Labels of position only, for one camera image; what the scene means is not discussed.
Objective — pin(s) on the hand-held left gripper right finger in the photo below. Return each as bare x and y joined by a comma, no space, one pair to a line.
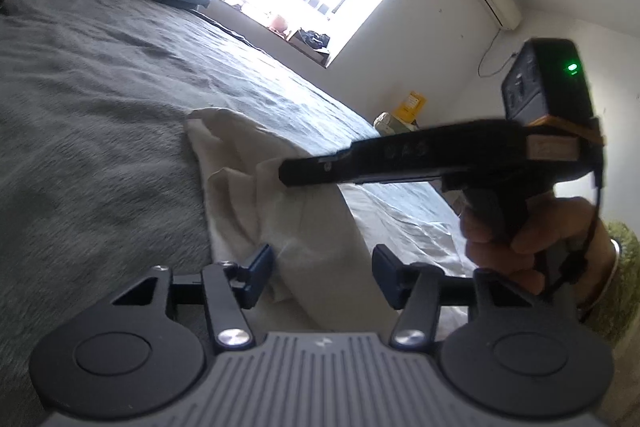
384,277

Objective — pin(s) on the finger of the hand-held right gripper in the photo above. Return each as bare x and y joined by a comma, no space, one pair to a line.
310,171

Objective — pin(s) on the small pink pot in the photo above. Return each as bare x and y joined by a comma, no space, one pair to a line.
279,23

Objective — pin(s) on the yellow box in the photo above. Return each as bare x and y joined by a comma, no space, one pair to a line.
409,107

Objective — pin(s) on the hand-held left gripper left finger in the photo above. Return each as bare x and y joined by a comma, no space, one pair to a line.
261,272

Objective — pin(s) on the person's right hand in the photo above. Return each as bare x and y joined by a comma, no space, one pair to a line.
535,237

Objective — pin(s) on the dark cloth bundle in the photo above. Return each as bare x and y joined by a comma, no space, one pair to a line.
315,40

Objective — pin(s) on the white shirt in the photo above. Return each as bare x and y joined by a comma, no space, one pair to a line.
310,227

